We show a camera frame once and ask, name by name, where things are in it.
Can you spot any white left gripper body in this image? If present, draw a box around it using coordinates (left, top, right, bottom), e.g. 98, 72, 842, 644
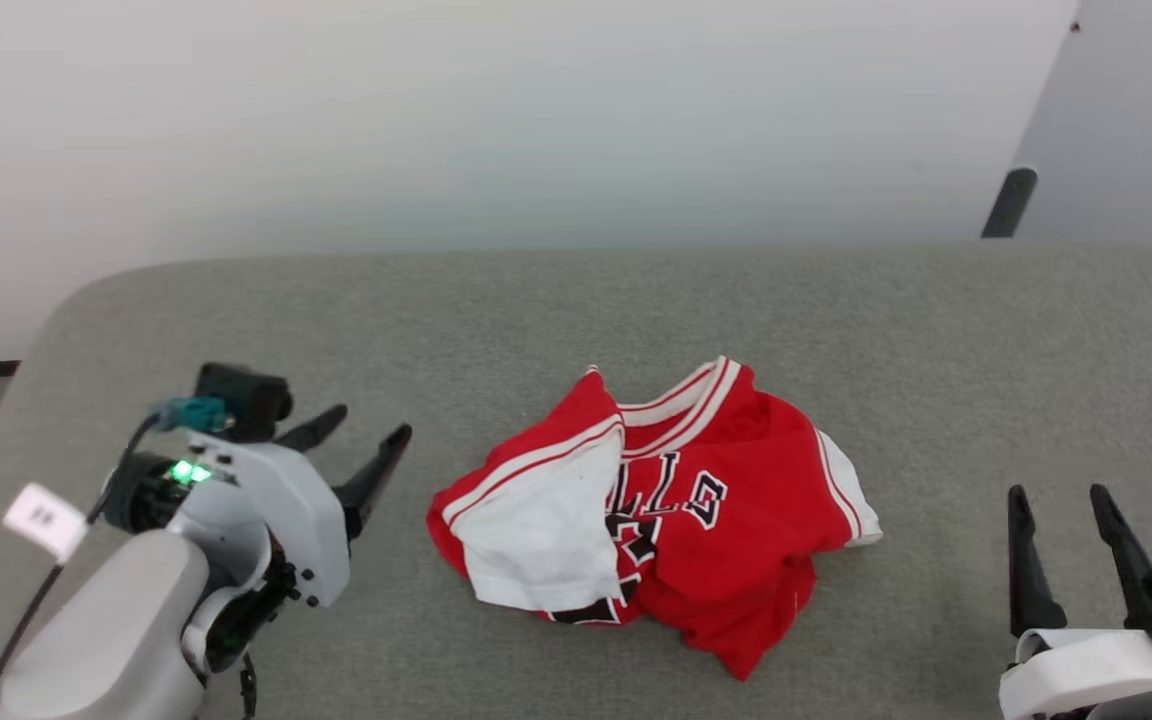
174, 430, 353, 611

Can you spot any red and white basketball jersey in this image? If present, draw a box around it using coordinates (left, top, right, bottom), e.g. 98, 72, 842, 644
426, 355, 883, 683

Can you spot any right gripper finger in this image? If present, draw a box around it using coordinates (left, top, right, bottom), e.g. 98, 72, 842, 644
1089, 484, 1152, 632
1006, 485, 1068, 639

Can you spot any dark grey pole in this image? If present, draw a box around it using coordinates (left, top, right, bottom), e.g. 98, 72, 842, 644
981, 167, 1039, 239

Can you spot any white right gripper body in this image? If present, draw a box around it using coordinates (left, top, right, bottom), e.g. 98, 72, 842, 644
998, 565, 1152, 720

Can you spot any teal cable connector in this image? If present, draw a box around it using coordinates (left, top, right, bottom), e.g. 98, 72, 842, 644
151, 397, 228, 433

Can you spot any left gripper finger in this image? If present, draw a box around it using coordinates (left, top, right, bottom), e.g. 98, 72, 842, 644
276, 404, 349, 454
334, 424, 413, 542

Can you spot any thin black cable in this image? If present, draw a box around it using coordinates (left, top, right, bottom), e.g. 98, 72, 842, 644
0, 415, 162, 720

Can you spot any white label tag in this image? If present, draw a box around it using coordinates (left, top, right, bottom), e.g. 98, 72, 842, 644
2, 483, 89, 563

